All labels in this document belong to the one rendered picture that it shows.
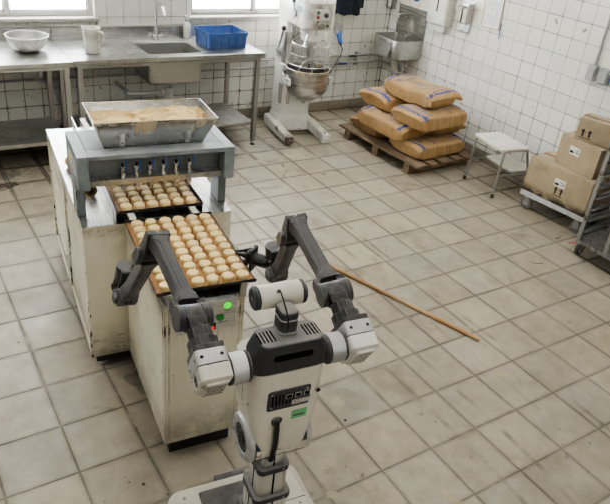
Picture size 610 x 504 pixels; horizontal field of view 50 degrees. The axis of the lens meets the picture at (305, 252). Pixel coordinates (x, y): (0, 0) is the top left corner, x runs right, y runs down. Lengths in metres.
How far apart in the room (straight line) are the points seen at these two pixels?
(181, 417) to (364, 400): 1.01
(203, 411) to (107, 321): 0.75
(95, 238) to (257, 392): 1.51
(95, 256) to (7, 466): 0.98
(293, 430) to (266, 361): 0.32
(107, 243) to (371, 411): 1.55
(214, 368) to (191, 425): 1.30
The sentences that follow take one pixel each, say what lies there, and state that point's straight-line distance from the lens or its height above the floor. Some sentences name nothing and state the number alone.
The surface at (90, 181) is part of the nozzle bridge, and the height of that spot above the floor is 1.05.
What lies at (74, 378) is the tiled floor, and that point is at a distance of 3.58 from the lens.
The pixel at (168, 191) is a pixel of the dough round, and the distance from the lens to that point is 3.28.
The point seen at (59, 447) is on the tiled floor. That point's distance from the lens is 3.25.
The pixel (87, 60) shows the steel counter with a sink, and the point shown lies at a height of 0.89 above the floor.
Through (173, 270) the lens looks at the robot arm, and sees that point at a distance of 2.01.
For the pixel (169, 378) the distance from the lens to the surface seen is 2.82.
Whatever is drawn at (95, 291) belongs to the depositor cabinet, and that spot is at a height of 0.49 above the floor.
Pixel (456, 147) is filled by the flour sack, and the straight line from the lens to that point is 6.57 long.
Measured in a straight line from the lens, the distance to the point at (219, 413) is 3.06.
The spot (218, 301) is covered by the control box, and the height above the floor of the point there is 0.84.
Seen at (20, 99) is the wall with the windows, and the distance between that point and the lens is 6.36.
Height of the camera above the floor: 2.33
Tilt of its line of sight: 30 degrees down
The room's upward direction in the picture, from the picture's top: 7 degrees clockwise
